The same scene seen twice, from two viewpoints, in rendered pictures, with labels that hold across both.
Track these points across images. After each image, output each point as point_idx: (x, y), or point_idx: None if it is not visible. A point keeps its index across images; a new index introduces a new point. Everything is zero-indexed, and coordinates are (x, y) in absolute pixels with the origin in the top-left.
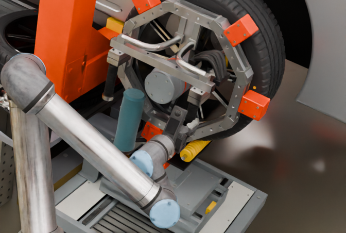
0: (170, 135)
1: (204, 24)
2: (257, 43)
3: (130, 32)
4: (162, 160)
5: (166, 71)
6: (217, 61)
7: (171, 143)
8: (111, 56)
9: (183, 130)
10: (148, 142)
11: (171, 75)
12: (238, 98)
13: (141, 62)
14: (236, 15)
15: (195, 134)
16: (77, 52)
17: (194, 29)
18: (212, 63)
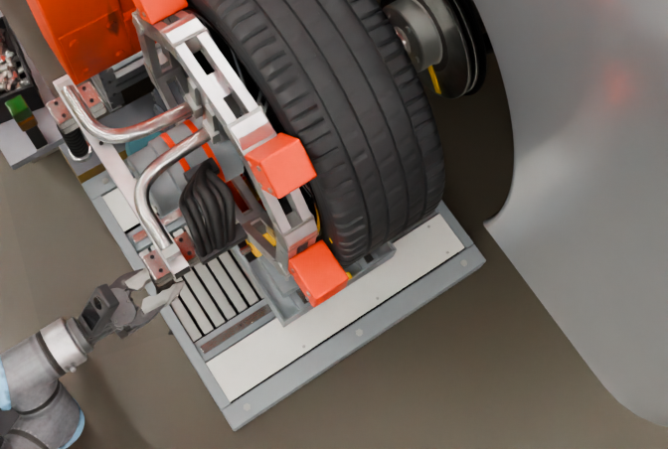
0: (87, 327)
1: (219, 119)
2: (326, 188)
3: (141, 35)
4: (44, 382)
5: (122, 195)
6: (206, 220)
7: (76, 351)
8: (52, 115)
9: (121, 318)
10: (31, 340)
11: (159, 181)
12: (284, 256)
13: (205, 58)
14: (289, 120)
15: (250, 238)
16: (83, 15)
17: (207, 113)
18: (189, 227)
